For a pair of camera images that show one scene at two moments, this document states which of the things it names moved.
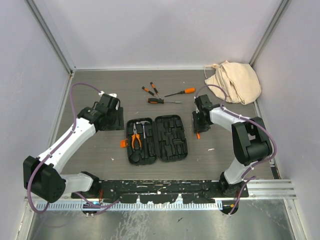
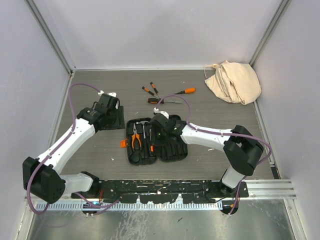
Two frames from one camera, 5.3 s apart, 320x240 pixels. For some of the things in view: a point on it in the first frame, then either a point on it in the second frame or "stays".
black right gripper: x=197 y=127 to x=153 y=133
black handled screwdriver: x=157 y=100 stays
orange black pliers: x=135 y=135 stays
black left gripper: x=118 y=124 stays
